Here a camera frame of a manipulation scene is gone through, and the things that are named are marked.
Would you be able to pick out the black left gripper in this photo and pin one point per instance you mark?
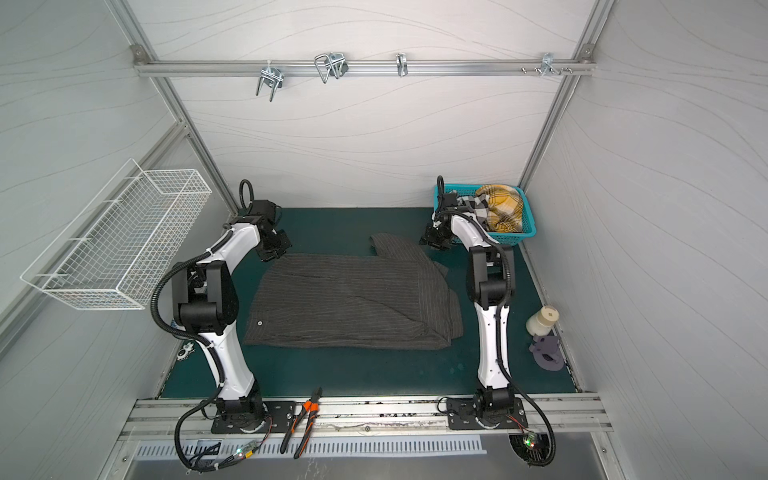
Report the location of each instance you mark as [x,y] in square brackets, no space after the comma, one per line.
[286,243]

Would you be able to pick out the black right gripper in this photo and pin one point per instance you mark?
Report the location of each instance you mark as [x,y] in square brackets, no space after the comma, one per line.
[434,237]

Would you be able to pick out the dark grey striped shirt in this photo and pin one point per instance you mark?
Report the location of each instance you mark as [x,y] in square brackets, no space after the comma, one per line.
[396,299]

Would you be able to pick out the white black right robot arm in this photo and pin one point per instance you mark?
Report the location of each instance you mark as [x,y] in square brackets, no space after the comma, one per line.
[491,285]

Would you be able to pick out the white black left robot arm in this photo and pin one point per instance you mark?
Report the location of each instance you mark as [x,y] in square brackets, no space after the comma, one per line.
[206,304]

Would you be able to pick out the teal plastic basket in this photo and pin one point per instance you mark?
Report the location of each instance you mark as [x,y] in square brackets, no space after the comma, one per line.
[446,195]

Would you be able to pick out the black white plaid shirt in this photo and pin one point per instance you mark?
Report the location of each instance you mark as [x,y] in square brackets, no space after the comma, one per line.
[478,206]

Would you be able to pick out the yellow plaid shirt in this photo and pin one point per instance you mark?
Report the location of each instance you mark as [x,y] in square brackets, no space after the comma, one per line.
[506,208]

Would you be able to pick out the cream thread spool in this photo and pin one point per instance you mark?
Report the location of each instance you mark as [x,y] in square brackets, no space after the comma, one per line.
[543,321]

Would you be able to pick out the black round fan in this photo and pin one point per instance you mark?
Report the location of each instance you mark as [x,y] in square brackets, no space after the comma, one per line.
[534,449]

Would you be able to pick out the white wire basket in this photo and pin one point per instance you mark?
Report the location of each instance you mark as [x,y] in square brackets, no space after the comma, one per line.
[112,254]

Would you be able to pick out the small metal ring clamp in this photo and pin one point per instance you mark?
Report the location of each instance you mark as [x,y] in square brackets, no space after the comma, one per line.
[401,65]

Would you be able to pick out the metal wire hook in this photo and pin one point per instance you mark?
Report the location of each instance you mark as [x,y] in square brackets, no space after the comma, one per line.
[331,65]

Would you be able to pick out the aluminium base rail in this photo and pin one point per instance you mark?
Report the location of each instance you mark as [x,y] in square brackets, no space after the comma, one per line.
[396,415]

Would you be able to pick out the white slotted cable duct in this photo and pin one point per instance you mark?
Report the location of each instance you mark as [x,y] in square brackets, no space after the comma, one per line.
[328,447]

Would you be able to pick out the aluminium horizontal rail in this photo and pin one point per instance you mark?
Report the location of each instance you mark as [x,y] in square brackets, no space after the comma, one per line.
[357,68]

